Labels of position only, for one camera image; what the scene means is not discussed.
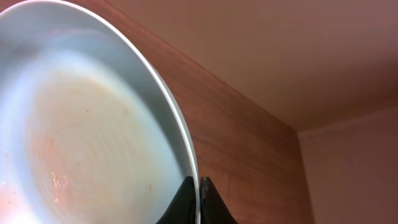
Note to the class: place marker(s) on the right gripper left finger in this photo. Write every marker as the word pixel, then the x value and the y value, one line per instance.
pixel 182 209

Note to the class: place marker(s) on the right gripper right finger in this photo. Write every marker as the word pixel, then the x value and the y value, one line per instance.
pixel 212 207

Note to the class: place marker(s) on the light blue plate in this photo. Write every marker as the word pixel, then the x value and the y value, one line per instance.
pixel 90 132

